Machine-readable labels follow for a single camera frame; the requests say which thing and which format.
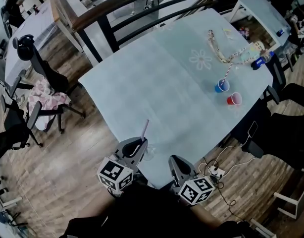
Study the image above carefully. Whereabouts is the white power strip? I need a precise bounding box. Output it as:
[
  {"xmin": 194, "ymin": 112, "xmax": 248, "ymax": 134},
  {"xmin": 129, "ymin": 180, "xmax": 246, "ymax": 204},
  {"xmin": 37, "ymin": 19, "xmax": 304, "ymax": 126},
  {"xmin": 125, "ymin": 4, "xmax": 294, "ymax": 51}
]
[{"xmin": 207, "ymin": 165, "xmax": 226, "ymax": 178}]

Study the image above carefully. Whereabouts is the red plastic cup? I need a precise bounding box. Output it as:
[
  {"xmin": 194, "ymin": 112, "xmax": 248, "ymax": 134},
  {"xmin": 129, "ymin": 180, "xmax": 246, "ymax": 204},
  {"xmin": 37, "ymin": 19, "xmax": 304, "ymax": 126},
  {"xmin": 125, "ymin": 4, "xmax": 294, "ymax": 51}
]
[{"xmin": 226, "ymin": 92, "xmax": 243, "ymax": 107}]

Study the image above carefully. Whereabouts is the light blue flowered tablecloth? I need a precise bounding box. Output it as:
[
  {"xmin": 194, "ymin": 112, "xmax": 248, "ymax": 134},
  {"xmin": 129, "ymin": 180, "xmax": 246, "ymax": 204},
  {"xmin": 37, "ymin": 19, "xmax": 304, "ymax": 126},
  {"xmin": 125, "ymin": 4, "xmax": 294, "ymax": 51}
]
[{"xmin": 77, "ymin": 7, "xmax": 274, "ymax": 189}]

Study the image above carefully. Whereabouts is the small clear packet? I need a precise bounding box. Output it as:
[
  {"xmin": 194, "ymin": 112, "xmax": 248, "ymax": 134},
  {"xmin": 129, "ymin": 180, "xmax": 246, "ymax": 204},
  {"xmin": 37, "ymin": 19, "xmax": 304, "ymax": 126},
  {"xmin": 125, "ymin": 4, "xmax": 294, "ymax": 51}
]
[{"xmin": 222, "ymin": 28, "xmax": 236, "ymax": 40}]

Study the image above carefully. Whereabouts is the colourful patterned lanyard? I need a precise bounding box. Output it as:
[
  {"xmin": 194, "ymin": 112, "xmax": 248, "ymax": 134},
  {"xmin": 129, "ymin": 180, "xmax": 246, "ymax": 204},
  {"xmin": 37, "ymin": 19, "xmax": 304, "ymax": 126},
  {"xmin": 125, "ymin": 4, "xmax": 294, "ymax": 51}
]
[{"xmin": 223, "ymin": 46, "xmax": 256, "ymax": 65}]

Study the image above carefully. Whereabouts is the white charging cable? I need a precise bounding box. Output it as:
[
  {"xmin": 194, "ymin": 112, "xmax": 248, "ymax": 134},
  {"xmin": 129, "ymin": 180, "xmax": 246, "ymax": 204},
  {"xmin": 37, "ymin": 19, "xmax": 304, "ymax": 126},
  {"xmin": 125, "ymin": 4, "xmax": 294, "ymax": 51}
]
[{"xmin": 212, "ymin": 135, "xmax": 259, "ymax": 175}]

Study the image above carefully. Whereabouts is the small white table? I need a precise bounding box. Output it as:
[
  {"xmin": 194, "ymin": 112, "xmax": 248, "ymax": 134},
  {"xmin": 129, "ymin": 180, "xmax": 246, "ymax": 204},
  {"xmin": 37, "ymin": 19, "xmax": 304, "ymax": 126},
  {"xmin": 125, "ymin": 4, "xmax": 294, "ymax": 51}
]
[{"xmin": 230, "ymin": 0, "xmax": 291, "ymax": 49}]

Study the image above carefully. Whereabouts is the clear glass with straw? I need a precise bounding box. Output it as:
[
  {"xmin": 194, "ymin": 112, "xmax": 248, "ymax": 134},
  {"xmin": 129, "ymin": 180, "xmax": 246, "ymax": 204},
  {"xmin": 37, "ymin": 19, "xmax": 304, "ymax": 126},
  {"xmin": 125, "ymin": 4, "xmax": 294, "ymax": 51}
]
[{"xmin": 142, "ymin": 144, "xmax": 156, "ymax": 161}]

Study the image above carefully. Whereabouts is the beige patterned lanyard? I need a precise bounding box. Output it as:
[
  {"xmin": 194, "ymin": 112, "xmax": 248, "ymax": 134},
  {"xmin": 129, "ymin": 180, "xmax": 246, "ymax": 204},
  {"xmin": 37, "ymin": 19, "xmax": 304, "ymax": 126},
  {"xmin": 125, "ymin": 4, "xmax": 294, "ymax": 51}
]
[{"xmin": 207, "ymin": 29, "xmax": 229, "ymax": 64}]

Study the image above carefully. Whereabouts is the black office chair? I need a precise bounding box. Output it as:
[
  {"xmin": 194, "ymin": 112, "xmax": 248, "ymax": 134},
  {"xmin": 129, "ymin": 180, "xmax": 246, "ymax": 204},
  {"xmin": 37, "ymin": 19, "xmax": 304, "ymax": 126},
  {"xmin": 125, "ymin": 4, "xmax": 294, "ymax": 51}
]
[
  {"xmin": 231, "ymin": 100, "xmax": 304, "ymax": 171},
  {"xmin": 12, "ymin": 34, "xmax": 87, "ymax": 133},
  {"xmin": 263, "ymin": 53, "xmax": 304, "ymax": 109},
  {"xmin": 0, "ymin": 93, "xmax": 44, "ymax": 163}
]

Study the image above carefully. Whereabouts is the person's black shirt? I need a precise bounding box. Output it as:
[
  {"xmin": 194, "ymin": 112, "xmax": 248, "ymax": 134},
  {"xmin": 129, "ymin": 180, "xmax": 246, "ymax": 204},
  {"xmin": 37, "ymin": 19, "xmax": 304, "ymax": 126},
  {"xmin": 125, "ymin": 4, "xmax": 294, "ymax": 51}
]
[{"xmin": 59, "ymin": 181, "xmax": 256, "ymax": 238}]

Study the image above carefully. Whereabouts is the colourful snack packets pile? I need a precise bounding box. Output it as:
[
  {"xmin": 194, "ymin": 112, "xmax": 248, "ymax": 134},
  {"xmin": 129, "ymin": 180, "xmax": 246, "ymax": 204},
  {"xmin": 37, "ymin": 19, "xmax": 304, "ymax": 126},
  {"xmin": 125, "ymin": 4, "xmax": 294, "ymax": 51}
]
[{"xmin": 238, "ymin": 26, "xmax": 252, "ymax": 38}]

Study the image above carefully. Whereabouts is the white metal chair frame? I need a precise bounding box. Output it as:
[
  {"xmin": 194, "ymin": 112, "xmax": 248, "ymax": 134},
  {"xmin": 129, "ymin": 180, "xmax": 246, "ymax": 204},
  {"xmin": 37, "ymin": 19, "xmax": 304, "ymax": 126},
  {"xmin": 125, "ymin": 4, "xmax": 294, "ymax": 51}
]
[{"xmin": 273, "ymin": 172, "xmax": 304, "ymax": 220}]

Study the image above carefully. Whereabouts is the person's right forearm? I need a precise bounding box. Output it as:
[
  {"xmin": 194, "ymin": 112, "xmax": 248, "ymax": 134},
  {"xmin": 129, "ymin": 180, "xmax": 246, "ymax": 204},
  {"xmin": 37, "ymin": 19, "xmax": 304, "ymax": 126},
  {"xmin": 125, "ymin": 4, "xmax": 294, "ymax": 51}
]
[{"xmin": 191, "ymin": 202, "xmax": 232, "ymax": 229}]

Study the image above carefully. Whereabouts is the white smartphone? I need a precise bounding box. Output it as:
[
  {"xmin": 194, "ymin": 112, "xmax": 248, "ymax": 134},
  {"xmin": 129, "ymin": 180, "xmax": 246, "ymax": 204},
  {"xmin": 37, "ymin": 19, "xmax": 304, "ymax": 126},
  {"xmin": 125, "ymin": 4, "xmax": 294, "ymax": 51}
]
[{"xmin": 248, "ymin": 120, "xmax": 259, "ymax": 138}]

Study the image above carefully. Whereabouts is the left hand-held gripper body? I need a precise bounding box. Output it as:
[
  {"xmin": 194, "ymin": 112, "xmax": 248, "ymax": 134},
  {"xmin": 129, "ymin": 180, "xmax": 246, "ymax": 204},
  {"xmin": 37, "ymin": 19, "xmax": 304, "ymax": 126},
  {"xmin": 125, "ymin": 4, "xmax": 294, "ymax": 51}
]
[{"xmin": 97, "ymin": 149, "xmax": 140, "ymax": 191}]

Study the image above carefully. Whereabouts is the cream cartoon figure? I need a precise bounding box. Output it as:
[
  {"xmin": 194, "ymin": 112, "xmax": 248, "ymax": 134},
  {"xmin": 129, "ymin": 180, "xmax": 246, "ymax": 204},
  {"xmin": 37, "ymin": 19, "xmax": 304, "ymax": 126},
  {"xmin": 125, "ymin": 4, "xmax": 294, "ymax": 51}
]
[{"xmin": 251, "ymin": 40, "xmax": 265, "ymax": 53}]

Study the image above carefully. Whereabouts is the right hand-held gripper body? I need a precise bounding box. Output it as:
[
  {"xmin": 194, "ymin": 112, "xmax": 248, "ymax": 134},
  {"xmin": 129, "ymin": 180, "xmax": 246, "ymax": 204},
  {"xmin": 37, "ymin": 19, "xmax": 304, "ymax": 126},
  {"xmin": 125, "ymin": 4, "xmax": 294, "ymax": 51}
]
[{"xmin": 175, "ymin": 175, "xmax": 215, "ymax": 206}]

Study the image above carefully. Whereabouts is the pink checkered cloth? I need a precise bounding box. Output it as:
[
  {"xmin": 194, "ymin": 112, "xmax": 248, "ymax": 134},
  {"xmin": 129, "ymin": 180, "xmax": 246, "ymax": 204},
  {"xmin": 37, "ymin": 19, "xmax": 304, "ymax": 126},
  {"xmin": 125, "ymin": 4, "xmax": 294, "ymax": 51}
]
[{"xmin": 27, "ymin": 77, "xmax": 68, "ymax": 130}]

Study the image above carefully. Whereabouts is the dark soda bottle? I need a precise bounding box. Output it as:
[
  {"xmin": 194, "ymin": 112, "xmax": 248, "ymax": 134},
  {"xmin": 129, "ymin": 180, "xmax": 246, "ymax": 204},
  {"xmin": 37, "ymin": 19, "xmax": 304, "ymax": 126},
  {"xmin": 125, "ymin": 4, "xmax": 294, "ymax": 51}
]
[{"xmin": 250, "ymin": 51, "xmax": 274, "ymax": 71}]

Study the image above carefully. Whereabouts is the black railing wooden handrail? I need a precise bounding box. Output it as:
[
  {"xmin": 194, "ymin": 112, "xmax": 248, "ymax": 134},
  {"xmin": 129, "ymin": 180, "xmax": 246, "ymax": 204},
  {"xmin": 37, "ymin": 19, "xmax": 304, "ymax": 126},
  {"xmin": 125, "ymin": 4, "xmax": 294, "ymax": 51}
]
[{"xmin": 51, "ymin": 0, "xmax": 274, "ymax": 64}]

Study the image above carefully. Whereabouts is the red striped straw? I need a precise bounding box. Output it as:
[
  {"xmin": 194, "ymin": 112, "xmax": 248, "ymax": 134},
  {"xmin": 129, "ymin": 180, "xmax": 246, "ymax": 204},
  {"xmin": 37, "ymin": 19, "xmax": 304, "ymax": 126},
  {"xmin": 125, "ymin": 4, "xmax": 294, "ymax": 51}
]
[{"xmin": 222, "ymin": 63, "xmax": 234, "ymax": 86}]

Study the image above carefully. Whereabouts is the white cloth covered table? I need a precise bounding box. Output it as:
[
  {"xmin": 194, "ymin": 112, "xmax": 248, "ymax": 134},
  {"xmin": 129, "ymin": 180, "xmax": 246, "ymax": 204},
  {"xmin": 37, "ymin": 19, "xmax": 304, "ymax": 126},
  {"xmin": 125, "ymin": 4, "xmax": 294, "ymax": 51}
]
[{"xmin": 4, "ymin": 0, "xmax": 57, "ymax": 85}]

